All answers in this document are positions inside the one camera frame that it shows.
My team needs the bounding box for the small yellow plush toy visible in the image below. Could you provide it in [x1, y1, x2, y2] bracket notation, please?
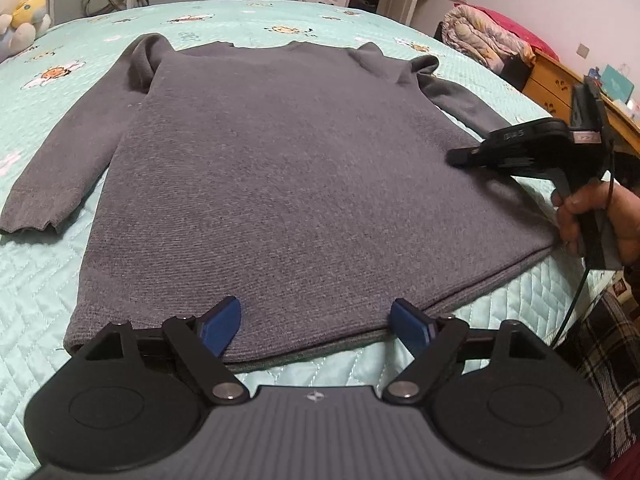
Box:
[12, 0, 51, 29]

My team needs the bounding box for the person's right hand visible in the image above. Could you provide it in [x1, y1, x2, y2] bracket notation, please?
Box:
[551, 182, 640, 268]

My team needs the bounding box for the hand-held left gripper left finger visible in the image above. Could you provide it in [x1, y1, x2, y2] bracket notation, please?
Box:
[82, 296, 249, 407]

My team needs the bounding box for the black cable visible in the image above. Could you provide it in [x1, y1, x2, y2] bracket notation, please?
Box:
[552, 147, 623, 348]

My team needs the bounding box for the folded floral quilt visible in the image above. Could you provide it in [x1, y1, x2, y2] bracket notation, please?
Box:
[440, 4, 536, 76]

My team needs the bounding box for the grey sweater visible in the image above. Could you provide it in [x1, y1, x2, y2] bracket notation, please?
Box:
[0, 32, 558, 361]

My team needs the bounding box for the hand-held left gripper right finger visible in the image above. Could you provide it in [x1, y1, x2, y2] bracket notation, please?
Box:
[383, 298, 548, 407]

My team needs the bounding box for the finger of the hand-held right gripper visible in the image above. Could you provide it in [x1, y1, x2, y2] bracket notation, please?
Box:
[446, 144, 501, 170]

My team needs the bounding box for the person's plaid clothing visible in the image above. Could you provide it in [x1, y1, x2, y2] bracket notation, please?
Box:
[550, 290, 640, 480]

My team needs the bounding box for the wooden desk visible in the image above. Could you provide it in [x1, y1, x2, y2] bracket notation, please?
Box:
[520, 47, 640, 161]

